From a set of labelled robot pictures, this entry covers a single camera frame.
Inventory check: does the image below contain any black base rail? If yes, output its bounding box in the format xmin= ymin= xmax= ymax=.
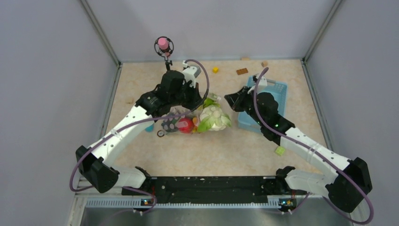
xmin=140 ymin=176 xmax=306 ymax=204

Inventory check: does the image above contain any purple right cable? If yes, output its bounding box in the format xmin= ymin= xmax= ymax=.
xmin=253 ymin=67 xmax=375 ymax=226

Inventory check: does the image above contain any small tan cube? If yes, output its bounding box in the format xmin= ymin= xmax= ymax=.
xmin=261 ymin=61 xmax=269 ymax=67

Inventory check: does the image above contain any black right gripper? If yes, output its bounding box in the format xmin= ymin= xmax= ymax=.
xmin=224 ymin=86 xmax=265 ymax=127

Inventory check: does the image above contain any teal silicone tool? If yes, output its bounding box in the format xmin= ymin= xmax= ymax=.
xmin=145 ymin=124 xmax=154 ymax=132

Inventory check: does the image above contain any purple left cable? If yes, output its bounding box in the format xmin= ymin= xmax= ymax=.
xmin=69 ymin=59 xmax=210 ymax=216

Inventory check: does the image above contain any red tomato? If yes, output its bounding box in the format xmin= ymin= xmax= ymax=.
xmin=176 ymin=118 xmax=194 ymax=134

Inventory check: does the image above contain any white cauliflower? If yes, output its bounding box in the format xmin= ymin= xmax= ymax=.
xmin=197 ymin=105 xmax=231 ymax=133

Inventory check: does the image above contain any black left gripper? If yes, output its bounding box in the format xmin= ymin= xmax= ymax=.
xmin=170 ymin=80 xmax=204 ymax=110

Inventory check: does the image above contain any red pepper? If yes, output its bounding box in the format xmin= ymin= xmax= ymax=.
xmin=192 ymin=117 xmax=200 ymax=133

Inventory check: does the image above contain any clear zip top bag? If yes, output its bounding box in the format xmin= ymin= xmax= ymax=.
xmin=165 ymin=93 xmax=225 ymax=135

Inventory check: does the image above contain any light green lego brick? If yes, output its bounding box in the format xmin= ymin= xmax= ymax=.
xmin=275 ymin=146 xmax=286 ymax=156

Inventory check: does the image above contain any brown brick block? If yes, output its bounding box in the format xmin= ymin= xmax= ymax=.
xmin=236 ymin=68 xmax=248 ymax=75

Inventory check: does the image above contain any light blue plastic basket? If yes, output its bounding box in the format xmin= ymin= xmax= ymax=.
xmin=238 ymin=79 xmax=288 ymax=134

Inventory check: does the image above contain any pink microphone on tripod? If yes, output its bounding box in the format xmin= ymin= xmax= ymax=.
xmin=154 ymin=36 xmax=174 ymax=71

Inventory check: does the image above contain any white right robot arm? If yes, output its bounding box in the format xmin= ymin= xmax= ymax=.
xmin=224 ymin=86 xmax=372 ymax=213

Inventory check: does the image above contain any purple cable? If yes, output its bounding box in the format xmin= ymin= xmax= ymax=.
xmin=69 ymin=59 xmax=210 ymax=216
xmin=253 ymin=67 xmax=375 ymax=226

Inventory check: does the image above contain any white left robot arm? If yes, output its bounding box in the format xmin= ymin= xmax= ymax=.
xmin=73 ymin=63 xmax=206 ymax=195

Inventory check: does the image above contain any black grape bunch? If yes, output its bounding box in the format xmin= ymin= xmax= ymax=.
xmin=161 ymin=117 xmax=179 ymax=133

